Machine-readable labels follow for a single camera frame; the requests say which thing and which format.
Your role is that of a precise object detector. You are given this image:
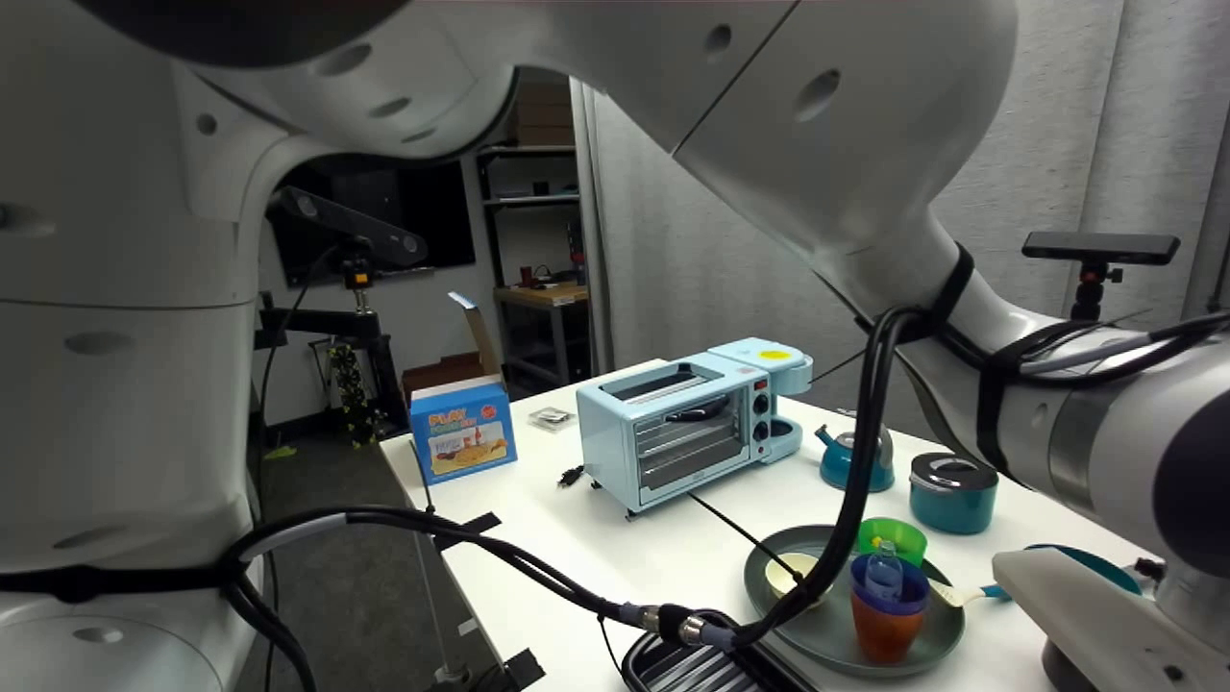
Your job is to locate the brown cardboard box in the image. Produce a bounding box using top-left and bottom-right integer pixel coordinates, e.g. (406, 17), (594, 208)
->
(398, 290), (507, 404)

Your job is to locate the grey round plate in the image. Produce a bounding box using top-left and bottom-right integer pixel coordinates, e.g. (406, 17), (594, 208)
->
(743, 519), (970, 685)

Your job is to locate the black toaster power cord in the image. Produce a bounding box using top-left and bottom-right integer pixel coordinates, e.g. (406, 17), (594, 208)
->
(555, 462), (801, 585)

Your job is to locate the black grill rack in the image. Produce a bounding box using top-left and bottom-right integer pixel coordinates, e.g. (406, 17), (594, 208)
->
(617, 628), (813, 692)

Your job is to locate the green toy cup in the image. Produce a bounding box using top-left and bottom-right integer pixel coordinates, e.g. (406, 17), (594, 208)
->
(853, 513), (931, 568)

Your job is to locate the black wall monitor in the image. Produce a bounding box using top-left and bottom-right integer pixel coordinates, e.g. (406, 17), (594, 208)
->
(268, 154), (480, 294)

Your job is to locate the black bar camera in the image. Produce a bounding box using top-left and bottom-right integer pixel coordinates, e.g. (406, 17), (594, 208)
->
(1020, 226), (1185, 275)

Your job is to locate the dark teal bowl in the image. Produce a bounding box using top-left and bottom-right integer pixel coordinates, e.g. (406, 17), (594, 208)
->
(908, 448), (1003, 537)

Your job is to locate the pale yellow toy piece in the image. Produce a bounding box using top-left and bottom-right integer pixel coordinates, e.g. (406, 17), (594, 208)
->
(766, 545), (826, 603)

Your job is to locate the teal kettle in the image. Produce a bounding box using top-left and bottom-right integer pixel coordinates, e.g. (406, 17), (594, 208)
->
(811, 418), (898, 500)

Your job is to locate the blue printed box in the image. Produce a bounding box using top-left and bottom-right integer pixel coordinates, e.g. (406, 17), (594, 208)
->
(406, 375), (521, 489)

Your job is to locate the teal round dish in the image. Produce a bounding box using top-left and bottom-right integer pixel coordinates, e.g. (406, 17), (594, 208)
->
(979, 537), (1152, 607)

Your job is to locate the light blue toaster oven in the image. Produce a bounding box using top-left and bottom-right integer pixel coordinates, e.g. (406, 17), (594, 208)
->
(574, 334), (819, 519)

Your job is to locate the orange toy cup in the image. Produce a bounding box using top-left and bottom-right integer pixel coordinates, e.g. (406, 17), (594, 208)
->
(851, 592), (931, 668)

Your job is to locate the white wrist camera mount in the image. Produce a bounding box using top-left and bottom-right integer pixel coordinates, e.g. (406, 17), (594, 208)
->
(986, 541), (1230, 692)

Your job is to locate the black camera stand pole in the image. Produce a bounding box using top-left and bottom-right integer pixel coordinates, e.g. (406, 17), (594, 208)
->
(1068, 262), (1125, 327)

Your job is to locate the blue toy cup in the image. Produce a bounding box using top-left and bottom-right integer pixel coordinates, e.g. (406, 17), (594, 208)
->
(845, 549), (935, 616)

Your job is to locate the dark storage shelf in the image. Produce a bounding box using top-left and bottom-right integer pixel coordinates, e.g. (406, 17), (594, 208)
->
(471, 72), (594, 389)

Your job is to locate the black table clamp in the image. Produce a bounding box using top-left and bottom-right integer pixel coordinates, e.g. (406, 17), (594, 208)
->
(429, 644), (549, 692)

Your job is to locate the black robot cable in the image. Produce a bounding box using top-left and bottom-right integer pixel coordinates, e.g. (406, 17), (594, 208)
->
(0, 302), (943, 692)

